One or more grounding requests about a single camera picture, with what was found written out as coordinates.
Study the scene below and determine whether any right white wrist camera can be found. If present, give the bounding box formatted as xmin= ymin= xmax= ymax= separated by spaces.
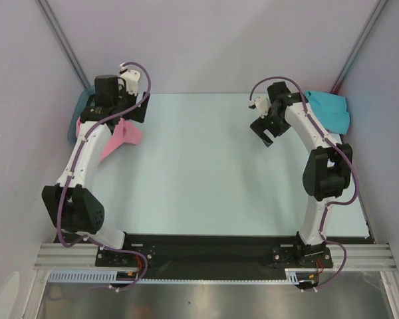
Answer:
xmin=249 ymin=96 xmax=271 ymax=118

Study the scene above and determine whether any left aluminium corner post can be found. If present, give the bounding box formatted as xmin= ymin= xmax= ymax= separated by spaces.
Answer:
xmin=34 ymin=0 xmax=90 ymax=89

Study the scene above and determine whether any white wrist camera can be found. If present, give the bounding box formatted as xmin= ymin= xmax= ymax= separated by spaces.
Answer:
xmin=249 ymin=96 xmax=271 ymax=118
xmin=119 ymin=63 xmax=141 ymax=96

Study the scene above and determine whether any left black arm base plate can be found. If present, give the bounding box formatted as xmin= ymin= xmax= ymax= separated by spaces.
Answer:
xmin=94 ymin=244 xmax=155 ymax=268

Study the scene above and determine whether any folded light blue t shirt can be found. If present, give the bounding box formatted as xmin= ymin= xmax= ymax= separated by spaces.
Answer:
xmin=305 ymin=90 xmax=350 ymax=135

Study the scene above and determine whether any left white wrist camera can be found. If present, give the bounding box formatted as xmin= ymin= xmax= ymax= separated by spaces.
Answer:
xmin=119 ymin=63 xmax=141 ymax=96

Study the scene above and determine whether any aluminium front rail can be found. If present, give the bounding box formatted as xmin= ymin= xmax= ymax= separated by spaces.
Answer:
xmin=35 ymin=244 xmax=397 ymax=271

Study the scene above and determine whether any translucent blue plastic bin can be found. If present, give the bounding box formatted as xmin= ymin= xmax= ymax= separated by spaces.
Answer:
xmin=67 ymin=86 xmax=95 ymax=145

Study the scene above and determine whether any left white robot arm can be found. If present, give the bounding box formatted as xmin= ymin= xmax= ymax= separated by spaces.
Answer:
xmin=41 ymin=69 xmax=150 ymax=266

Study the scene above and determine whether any slotted cable duct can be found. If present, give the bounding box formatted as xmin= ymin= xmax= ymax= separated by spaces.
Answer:
xmin=48 ymin=268 xmax=320 ymax=284

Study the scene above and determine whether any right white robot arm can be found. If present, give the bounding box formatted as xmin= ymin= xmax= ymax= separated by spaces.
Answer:
xmin=249 ymin=77 xmax=354 ymax=266

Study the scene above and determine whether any pink t shirt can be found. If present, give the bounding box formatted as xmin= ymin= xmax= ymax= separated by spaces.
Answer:
xmin=68 ymin=118 xmax=142 ymax=164

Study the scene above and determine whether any right aluminium corner post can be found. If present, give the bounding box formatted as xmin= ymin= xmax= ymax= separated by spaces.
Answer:
xmin=331 ymin=0 xmax=390 ymax=94

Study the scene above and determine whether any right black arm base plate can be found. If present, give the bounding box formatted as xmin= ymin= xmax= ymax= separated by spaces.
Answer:
xmin=271 ymin=243 xmax=333 ymax=268

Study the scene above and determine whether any aluminium corner post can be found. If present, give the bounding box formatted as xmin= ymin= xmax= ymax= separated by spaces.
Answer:
xmin=34 ymin=0 xmax=90 ymax=89
xmin=331 ymin=0 xmax=390 ymax=94

